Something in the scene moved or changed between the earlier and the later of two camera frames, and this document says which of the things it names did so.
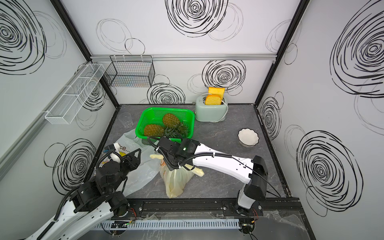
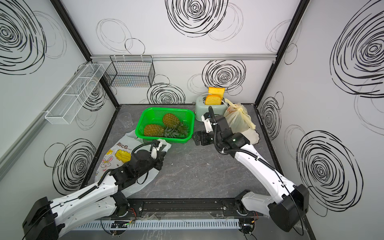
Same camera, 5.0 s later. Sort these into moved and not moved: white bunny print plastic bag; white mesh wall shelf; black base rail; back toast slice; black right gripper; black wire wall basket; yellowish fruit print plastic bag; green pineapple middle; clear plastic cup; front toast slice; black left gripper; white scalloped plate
Moved: white bunny print plastic bag; black right gripper; black left gripper; yellowish fruit print plastic bag
Not moved: back toast slice; front toast slice; clear plastic cup; white scalloped plate; black wire wall basket; black base rail; green pineapple middle; white mesh wall shelf
